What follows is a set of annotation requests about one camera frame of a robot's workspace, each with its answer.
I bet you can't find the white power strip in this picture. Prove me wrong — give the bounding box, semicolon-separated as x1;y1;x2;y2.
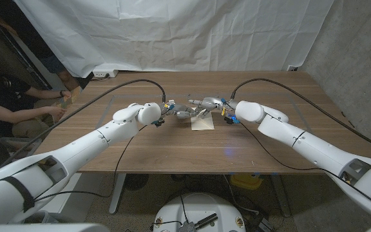
91;69;119;79

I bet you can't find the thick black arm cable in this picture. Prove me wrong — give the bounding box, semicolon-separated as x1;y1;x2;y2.
230;78;371;156
1;79;167;167

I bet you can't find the white robot torso cover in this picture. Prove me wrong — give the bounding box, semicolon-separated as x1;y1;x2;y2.
0;223;111;232

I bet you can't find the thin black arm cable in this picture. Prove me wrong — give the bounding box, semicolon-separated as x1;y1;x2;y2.
33;124;148;203
239;121;371;207

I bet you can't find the printed cardboard box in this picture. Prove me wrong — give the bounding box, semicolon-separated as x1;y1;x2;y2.
55;86;83;109

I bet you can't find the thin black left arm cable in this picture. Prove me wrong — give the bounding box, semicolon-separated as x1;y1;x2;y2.
33;124;148;203

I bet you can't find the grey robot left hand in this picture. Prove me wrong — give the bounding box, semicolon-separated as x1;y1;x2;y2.
160;102;200;120

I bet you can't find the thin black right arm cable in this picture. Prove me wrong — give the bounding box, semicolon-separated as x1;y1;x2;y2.
239;121;371;207

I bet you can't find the standing person in blue shorts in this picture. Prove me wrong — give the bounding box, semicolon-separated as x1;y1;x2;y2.
17;19;95;92

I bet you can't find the yellow plastic object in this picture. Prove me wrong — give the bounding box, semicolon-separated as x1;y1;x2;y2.
229;173;263;191

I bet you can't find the white backdrop sheet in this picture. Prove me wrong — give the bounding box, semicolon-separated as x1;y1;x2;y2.
13;0;334;78

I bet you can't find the black diagonal frame pole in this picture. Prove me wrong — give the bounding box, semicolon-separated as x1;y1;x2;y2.
0;14;53;90

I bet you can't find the grey floor power strip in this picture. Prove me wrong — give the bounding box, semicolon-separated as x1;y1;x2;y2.
258;217;275;232

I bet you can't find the white table leg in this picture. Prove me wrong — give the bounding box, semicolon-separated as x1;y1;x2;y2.
271;175;292;217
108;173;127;215

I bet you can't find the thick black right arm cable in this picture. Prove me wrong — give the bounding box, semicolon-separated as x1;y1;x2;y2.
230;78;371;156

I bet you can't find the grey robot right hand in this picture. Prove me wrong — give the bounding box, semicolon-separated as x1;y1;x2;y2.
187;96;238;119

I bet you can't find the black round floor object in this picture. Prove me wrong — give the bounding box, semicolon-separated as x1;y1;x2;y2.
123;173;150;191

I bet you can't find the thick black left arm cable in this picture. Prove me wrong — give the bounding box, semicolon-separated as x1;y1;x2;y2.
1;79;167;167

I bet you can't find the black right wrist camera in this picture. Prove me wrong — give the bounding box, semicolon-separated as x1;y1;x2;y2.
223;113;241;125

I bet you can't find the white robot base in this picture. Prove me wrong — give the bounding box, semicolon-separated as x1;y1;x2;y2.
153;192;247;232

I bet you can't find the clear plastic storage bin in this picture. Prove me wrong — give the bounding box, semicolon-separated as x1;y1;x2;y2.
0;137;43;156

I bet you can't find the cream paper envelope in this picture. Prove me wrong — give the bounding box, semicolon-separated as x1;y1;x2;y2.
190;108;215;131

